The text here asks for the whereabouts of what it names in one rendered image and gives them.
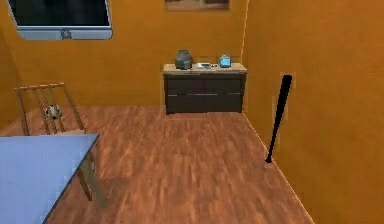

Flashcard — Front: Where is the dark chest of drawers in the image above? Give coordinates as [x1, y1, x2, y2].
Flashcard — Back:
[162, 62, 248, 115]

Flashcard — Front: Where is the dark grey rounded object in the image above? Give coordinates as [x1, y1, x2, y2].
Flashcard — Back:
[174, 49, 193, 70]

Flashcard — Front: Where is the small blue box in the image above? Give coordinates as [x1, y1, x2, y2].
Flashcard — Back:
[218, 54, 232, 69]

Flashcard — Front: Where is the black baseball bat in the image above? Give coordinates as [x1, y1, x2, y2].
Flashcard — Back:
[265, 74, 293, 164]

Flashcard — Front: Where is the small grey white ball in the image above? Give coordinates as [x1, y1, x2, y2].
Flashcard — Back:
[44, 104, 63, 120]

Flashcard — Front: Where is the wooden slatted chair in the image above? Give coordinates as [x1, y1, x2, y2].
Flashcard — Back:
[14, 82, 94, 202]

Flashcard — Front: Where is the grey framed television set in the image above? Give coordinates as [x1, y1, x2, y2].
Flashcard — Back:
[7, 0, 114, 41]

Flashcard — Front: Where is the blue top table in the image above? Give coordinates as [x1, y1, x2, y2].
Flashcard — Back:
[0, 133, 100, 224]

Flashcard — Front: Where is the framed wall picture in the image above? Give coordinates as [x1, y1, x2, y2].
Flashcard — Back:
[164, 0, 231, 12]

